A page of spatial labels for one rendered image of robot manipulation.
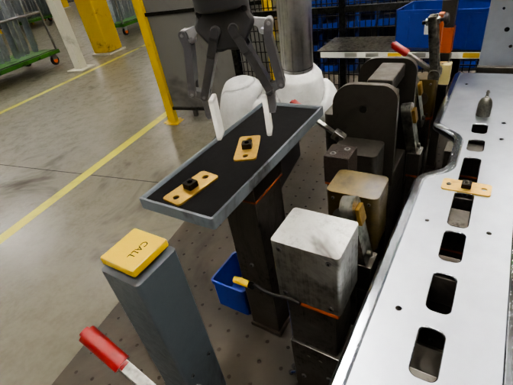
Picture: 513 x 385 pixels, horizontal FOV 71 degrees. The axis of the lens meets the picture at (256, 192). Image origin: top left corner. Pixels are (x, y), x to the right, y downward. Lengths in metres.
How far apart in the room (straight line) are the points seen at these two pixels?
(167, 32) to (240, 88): 2.51
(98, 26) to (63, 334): 6.90
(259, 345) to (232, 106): 0.72
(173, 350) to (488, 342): 0.41
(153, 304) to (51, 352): 1.65
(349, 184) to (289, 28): 0.61
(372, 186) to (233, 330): 0.49
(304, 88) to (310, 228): 0.72
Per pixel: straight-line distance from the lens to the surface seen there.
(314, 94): 1.19
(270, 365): 0.86
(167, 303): 0.51
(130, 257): 0.47
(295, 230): 0.51
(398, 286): 0.59
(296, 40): 1.14
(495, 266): 0.65
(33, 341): 2.22
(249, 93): 1.19
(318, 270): 0.50
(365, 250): 0.62
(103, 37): 8.36
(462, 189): 0.79
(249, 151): 0.61
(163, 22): 3.65
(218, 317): 0.96
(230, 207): 0.49
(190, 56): 0.57
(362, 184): 0.65
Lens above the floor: 1.45
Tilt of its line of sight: 35 degrees down
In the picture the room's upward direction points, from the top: 10 degrees counter-clockwise
